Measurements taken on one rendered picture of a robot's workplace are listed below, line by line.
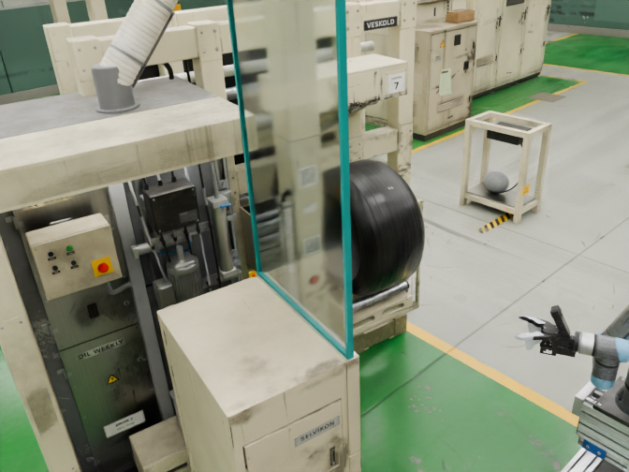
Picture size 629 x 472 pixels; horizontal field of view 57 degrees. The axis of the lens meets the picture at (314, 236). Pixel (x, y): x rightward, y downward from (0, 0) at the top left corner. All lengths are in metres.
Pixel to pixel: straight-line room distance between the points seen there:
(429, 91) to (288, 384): 5.62
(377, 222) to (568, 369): 1.86
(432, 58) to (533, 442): 4.64
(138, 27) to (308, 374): 1.23
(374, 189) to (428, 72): 4.64
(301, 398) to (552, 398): 2.12
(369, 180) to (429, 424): 1.47
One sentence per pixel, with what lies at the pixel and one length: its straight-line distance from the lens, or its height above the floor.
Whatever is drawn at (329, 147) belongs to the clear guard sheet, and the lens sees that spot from 1.37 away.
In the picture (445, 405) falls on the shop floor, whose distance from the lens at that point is 3.34.
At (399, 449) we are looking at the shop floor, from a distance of 3.11.
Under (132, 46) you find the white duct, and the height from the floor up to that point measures 2.00.
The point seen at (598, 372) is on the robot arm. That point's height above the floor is 0.96.
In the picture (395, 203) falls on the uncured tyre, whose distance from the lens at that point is 2.27.
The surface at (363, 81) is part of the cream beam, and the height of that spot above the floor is 1.74.
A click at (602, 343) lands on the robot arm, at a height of 1.07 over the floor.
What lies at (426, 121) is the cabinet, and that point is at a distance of 6.97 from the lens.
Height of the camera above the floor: 2.32
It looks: 28 degrees down
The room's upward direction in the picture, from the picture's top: 3 degrees counter-clockwise
